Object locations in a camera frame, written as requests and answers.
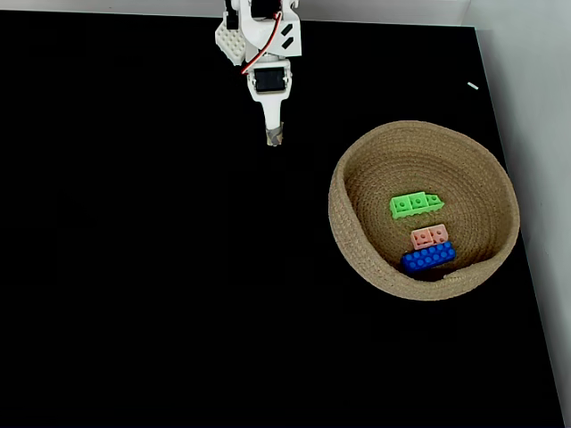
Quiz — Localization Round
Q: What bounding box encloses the red white black servo cable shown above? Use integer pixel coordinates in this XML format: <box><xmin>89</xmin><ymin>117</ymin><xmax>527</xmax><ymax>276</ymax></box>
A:
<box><xmin>240</xmin><ymin>11</ymin><xmax>285</xmax><ymax>76</ymax></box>

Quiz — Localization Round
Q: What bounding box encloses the pink lego block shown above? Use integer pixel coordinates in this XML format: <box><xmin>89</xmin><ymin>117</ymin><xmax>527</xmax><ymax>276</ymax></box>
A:
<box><xmin>410</xmin><ymin>223</ymin><xmax>450</xmax><ymax>251</ymax></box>

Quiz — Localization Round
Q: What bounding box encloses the green lego block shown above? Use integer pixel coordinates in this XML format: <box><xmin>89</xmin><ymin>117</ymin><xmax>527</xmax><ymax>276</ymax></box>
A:
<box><xmin>389</xmin><ymin>191</ymin><xmax>446</xmax><ymax>221</ymax></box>

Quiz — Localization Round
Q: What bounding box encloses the woven rope basket tray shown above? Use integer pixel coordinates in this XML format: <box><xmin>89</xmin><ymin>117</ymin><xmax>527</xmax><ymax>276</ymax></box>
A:
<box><xmin>328</xmin><ymin>119</ymin><xmax>521</xmax><ymax>301</ymax></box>

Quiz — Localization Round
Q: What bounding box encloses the blue lego block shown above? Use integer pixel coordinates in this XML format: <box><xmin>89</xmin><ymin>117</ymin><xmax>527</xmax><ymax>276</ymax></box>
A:
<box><xmin>401</xmin><ymin>241</ymin><xmax>458</xmax><ymax>275</ymax></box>

